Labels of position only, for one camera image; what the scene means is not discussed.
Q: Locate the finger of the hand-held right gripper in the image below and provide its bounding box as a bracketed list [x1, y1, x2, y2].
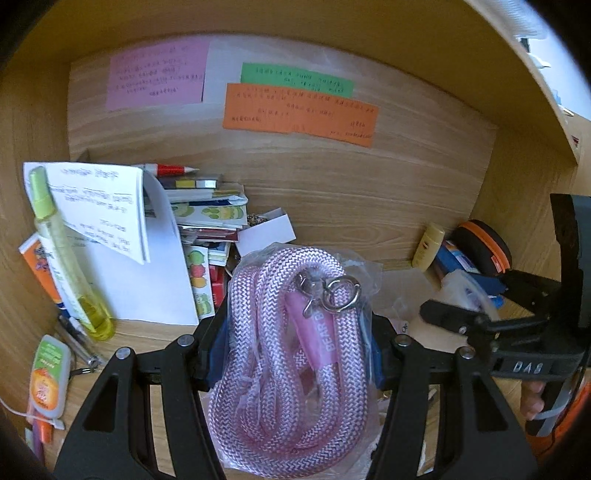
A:
[501, 270, 561, 317]
[419, 299, 561, 356]

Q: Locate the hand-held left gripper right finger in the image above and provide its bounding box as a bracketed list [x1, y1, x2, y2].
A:
[365, 315, 532, 480]

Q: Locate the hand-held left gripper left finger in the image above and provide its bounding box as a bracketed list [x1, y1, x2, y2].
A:
[53, 298, 232, 480]

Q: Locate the pink rope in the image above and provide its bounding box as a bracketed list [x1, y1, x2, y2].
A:
[208, 247, 385, 468]

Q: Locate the wooden desktop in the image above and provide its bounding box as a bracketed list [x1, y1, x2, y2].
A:
[28, 258, 575, 480]

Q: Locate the person's right hand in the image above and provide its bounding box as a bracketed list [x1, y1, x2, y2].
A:
[520, 380, 546, 422]

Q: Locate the crumpled clear plastic bag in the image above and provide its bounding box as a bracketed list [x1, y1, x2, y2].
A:
[440, 270, 502, 324]

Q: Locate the blue patchwork pouch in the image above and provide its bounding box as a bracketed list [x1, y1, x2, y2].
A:
[434, 240, 507, 301]

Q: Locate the black and orange case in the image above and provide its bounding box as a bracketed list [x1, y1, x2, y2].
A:
[450, 220, 513, 278]

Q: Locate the yellow tube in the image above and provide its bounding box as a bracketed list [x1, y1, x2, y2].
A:
[411, 222, 447, 273]

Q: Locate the fruit sticker sheet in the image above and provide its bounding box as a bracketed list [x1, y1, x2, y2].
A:
[185, 244, 214, 319]

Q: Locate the white curved paper sheet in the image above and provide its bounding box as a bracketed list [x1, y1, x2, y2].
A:
[74, 171, 200, 326]

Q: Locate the small white box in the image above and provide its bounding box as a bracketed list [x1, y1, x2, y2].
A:
[235, 208, 297, 257]

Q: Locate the bundle of dark pens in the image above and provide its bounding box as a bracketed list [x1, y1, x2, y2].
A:
[54, 313, 106, 377]

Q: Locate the pile of booklets and cards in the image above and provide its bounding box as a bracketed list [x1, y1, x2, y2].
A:
[144, 173, 251, 278]

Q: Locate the white orange-label small bottle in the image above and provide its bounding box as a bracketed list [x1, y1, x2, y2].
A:
[28, 335, 73, 419]

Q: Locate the handwritten white paper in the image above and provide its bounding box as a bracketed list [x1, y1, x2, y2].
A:
[23, 161, 151, 265]

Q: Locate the yellow-green spray bottle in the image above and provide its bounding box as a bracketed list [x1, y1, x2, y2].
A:
[28, 166, 116, 342]

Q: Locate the orange pen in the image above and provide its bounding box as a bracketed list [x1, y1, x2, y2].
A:
[25, 413, 57, 464]

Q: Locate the red and white pen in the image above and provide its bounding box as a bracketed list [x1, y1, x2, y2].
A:
[131, 162, 201, 177]

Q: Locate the orange box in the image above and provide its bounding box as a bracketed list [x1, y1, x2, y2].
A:
[18, 233, 70, 311]

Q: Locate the wooden shelf board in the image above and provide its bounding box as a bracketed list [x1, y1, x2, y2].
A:
[0, 0, 591, 168]

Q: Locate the orange paper note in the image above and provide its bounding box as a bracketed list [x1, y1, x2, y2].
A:
[223, 83, 379, 148]

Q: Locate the green paper note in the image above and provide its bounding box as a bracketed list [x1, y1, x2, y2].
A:
[240, 62, 355, 99]

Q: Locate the pink paper note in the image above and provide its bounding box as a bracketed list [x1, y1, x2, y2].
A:
[105, 39, 208, 112]

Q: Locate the white cable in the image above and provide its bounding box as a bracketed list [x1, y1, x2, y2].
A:
[0, 396, 35, 421]

